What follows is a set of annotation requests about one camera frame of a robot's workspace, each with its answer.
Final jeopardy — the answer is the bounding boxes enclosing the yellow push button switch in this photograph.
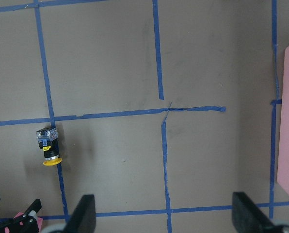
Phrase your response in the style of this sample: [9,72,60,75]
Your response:
[36,127,62,166]

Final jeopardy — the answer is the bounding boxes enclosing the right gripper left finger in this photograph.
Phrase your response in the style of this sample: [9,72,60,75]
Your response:
[63,194,96,233]

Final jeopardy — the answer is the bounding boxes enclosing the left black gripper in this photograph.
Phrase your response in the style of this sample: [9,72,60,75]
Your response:
[0,199,42,233]

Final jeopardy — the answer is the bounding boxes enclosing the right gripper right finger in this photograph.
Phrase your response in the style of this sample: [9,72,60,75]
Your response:
[231,192,275,233]

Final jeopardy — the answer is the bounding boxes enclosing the pink cube centre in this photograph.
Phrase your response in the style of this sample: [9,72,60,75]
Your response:
[2,212,43,233]

